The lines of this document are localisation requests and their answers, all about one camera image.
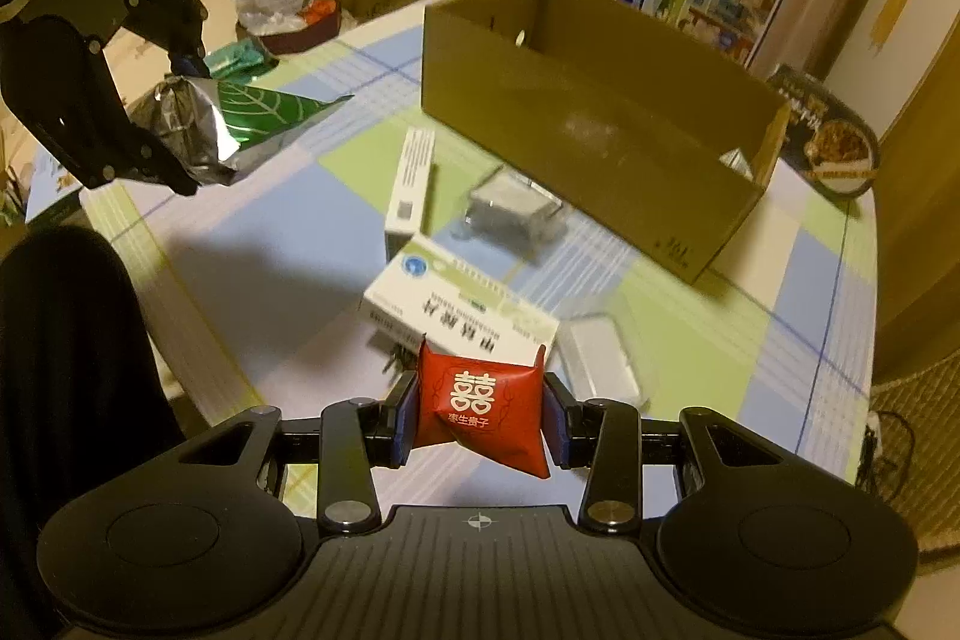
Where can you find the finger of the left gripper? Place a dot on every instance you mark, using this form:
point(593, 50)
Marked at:
point(188, 63)
point(143, 158)

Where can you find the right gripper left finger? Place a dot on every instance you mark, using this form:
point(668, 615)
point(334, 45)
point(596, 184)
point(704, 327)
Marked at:
point(356, 436)

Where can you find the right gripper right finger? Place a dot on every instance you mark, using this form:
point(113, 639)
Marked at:
point(603, 437)

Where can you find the silver green foil bag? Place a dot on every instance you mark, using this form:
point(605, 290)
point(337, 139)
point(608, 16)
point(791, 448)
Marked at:
point(221, 131)

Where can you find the clear plastic lidded case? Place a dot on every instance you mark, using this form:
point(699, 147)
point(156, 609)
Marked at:
point(602, 359)

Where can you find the red candy packet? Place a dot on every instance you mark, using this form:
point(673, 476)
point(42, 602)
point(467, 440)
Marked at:
point(490, 408)

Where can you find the white green tablet box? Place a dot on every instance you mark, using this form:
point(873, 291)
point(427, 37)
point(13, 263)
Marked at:
point(426, 294)

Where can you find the long white narrow box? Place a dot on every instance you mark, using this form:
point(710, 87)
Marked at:
point(407, 208)

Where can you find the clear white box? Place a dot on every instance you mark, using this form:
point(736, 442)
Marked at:
point(514, 213)

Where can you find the green white medicine box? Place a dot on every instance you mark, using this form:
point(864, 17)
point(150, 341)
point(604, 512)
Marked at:
point(737, 161)

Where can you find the checked tablecloth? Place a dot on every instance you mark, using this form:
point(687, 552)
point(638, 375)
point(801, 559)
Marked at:
point(251, 292)

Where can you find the brown cardboard box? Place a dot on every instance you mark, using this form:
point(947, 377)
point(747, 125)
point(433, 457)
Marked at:
point(621, 116)

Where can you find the quilted brown chair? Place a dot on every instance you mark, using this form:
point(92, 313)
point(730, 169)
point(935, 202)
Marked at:
point(916, 469)

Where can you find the golden curtain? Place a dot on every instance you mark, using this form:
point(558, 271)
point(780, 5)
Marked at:
point(916, 196)

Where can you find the black instant rice bowl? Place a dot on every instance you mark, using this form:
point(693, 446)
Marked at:
point(826, 142)

